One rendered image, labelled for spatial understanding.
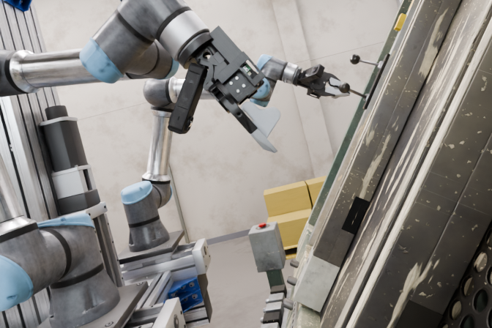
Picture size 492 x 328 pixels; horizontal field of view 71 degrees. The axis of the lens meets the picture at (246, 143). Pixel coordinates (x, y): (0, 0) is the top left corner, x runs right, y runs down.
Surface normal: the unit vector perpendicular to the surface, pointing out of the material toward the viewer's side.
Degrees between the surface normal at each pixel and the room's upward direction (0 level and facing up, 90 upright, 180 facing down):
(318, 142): 90
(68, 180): 90
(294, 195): 90
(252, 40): 90
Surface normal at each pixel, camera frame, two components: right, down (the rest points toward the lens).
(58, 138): -0.02, 0.03
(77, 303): 0.22, -0.35
